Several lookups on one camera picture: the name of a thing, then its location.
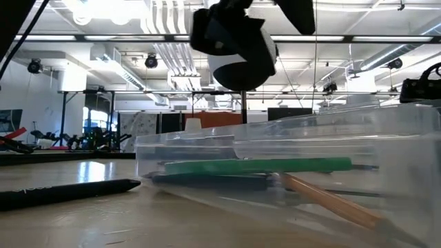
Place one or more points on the clear plastic supply box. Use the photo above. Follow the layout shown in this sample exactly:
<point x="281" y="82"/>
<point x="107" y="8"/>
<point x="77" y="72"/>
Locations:
<point x="379" y="144"/>

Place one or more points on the green marker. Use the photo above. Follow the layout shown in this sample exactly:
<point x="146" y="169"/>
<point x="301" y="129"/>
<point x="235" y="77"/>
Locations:
<point x="258" y="166"/>

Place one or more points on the orange pencil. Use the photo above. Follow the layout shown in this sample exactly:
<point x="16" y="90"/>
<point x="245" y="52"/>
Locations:
<point x="337" y="205"/>

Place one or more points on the thin black pen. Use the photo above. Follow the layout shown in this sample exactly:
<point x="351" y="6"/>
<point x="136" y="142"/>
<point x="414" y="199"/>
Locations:
<point x="206" y="181"/>

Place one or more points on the thick black marker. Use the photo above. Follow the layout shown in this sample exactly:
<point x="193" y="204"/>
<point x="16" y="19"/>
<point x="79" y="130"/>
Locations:
<point x="62" y="193"/>

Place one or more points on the black background robot arm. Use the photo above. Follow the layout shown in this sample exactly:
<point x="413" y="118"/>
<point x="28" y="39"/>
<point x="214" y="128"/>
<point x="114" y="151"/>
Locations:
<point x="17" y="146"/>

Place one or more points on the black ceiling spotlight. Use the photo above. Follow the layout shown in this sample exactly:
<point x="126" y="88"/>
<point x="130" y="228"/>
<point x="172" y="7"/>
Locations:
<point x="330" y="87"/>
<point x="151" y="61"/>
<point x="395" y="63"/>
<point x="35" y="66"/>

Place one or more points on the orange partition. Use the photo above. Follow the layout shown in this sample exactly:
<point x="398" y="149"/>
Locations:
<point x="217" y="120"/>

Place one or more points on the black background screen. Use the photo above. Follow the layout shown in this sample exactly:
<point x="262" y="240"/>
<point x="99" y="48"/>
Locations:
<point x="289" y="113"/>

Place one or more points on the white plastic cup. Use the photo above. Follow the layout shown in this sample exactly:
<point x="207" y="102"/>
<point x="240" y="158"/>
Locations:
<point x="193" y="125"/>

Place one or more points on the grey patterned panel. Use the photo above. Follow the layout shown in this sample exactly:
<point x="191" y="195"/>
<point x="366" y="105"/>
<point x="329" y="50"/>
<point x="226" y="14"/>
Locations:
<point x="138" y="127"/>

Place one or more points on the black background robot arms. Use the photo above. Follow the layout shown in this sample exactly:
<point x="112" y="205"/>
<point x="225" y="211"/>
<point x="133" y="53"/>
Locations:
<point x="93" y="139"/>

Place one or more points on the red bar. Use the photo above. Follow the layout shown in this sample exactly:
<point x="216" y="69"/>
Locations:
<point x="15" y="133"/>

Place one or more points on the black background rig frame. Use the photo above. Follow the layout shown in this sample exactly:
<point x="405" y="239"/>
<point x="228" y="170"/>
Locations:
<point x="63" y="117"/>

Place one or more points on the black aluminium table frame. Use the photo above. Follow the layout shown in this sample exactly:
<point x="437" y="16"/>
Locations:
<point x="51" y="157"/>

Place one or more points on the dark wall monitor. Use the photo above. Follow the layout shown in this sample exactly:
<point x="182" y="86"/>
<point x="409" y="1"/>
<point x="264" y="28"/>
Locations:
<point x="10" y="120"/>

